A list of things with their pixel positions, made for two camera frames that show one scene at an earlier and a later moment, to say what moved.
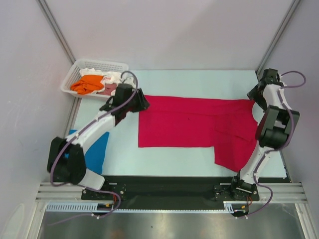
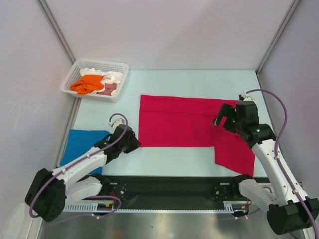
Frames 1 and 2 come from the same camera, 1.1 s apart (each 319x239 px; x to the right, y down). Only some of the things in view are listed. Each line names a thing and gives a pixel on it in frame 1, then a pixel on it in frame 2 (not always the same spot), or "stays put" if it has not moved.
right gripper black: [254, 94] to [225, 110]
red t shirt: [229, 125] stays put
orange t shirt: [87, 84] stays put
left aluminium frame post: [45, 7] stays put
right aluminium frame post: [277, 36] stays put
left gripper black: [143, 104] to [135, 143]
